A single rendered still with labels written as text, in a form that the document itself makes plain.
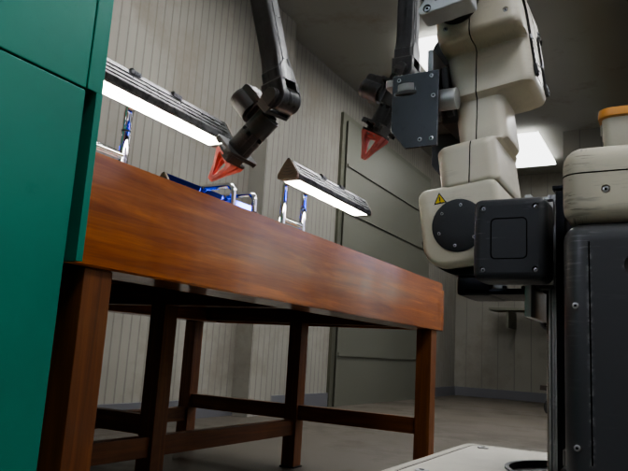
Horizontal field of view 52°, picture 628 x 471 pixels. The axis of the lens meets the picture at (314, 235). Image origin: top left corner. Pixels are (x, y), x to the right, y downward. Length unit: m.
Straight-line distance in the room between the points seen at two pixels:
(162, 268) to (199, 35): 3.59
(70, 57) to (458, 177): 0.73
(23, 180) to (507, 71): 0.92
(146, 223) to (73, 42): 0.32
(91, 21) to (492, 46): 0.78
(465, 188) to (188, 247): 0.55
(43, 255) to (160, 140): 3.25
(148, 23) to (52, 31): 3.28
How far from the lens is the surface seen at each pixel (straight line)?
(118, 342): 3.89
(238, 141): 1.48
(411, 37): 1.82
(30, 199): 0.97
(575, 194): 1.08
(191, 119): 1.75
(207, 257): 1.30
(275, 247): 1.50
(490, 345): 9.39
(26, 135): 0.98
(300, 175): 2.20
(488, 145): 1.31
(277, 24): 1.53
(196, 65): 4.60
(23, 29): 1.01
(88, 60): 1.08
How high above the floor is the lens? 0.47
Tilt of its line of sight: 10 degrees up
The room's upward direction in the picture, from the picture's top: 3 degrees clockwise
